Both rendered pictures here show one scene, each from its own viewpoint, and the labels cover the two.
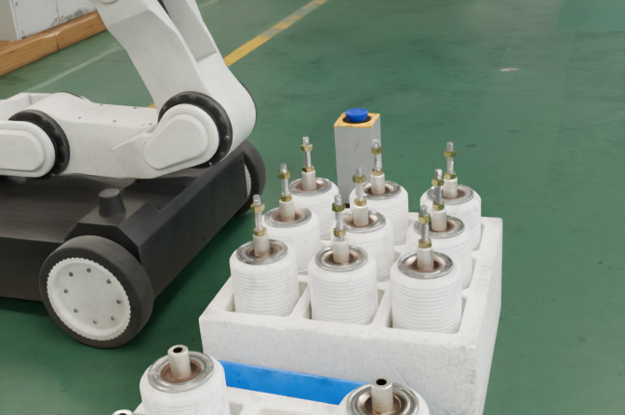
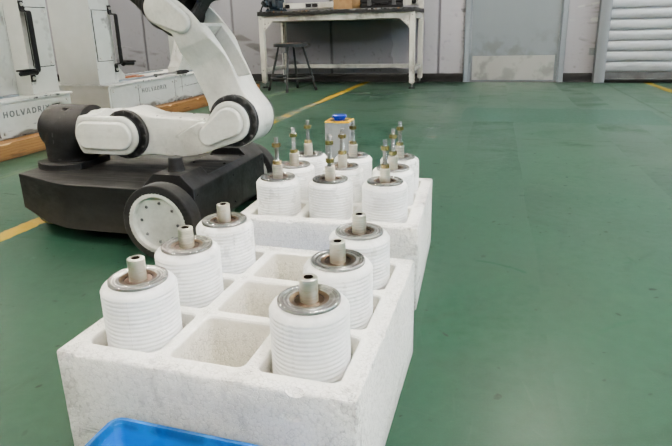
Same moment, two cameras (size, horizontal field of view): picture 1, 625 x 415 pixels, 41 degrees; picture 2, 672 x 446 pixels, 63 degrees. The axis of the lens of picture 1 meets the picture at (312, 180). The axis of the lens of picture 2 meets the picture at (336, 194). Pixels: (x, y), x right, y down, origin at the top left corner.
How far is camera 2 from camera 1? 0.28 m
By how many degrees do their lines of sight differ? 8
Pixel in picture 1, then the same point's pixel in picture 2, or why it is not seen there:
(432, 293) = (389, 195)
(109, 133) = (176, 125)
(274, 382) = not seen: hidden behind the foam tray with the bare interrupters
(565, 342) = (472, 257)
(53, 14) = (136, 101)
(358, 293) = (341, 199)
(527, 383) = (449, 276)
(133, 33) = (196, 55)
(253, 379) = not seen: hidden behind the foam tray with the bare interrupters
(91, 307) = (158, 231)
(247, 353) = (266, 241)
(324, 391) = not seen: hidden behind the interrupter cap
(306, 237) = (306, 175)
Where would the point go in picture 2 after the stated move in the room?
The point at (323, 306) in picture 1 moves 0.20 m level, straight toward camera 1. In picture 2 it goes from (317, 208) to (322, 243)
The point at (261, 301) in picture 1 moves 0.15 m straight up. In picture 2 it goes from (276, 206) to (272, 137)
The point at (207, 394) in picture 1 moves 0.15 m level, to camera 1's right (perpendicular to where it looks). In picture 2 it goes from (242, 230) to (333, 226)
